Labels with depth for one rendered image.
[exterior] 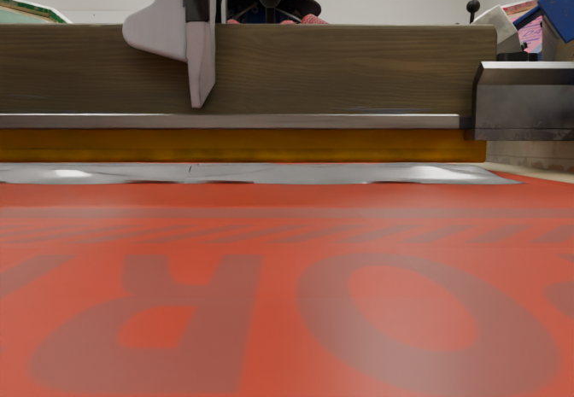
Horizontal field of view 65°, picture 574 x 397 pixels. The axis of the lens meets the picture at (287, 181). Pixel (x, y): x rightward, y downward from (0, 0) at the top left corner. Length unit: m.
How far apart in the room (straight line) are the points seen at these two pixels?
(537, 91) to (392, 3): 4.43
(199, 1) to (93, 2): 4.70
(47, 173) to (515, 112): 0.29
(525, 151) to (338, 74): 0.18
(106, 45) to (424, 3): 4.57
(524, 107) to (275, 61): 0.17
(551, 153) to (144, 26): 0.31
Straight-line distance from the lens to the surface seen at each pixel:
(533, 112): 0.35
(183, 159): 0.34
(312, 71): 0.33
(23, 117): 0.36
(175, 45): 0.31
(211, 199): 0.17
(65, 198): 0.19
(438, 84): 0.34
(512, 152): 0.44
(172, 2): 0.32
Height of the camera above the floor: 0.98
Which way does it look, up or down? 6 degrees down
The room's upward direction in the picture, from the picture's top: straight up
